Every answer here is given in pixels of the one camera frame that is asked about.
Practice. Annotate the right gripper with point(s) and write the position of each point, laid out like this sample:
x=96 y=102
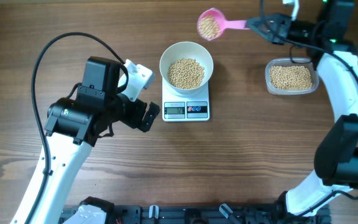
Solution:
x=276 y=23

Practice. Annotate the pink plastic scoop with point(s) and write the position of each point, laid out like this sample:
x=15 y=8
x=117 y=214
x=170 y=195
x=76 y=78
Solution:
x=223 y=22

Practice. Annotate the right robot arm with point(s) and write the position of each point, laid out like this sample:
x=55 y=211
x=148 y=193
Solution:
x=336 y=61

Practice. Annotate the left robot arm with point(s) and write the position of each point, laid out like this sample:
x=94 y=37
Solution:
x=71 y=132

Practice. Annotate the soybeans in scoop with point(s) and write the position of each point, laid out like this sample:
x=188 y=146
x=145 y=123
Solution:
x=208 y=27

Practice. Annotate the soybeans in bowl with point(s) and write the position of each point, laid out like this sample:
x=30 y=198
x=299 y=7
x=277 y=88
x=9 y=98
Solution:
x=185 y=73

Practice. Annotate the white bowl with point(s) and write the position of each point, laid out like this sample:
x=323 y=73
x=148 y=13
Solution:
x=186 y=50

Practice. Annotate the white digital kitchen scale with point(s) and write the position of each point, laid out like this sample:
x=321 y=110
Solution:
x=190 y=107

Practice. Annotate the clear plastic container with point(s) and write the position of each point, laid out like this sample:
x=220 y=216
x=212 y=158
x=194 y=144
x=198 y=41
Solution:
x=286 y=62

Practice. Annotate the yellow soybeans in container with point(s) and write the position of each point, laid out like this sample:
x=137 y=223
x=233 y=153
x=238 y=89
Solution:
x=290 y=78

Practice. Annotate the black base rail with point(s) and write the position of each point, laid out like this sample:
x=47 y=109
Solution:
x=136 y=215

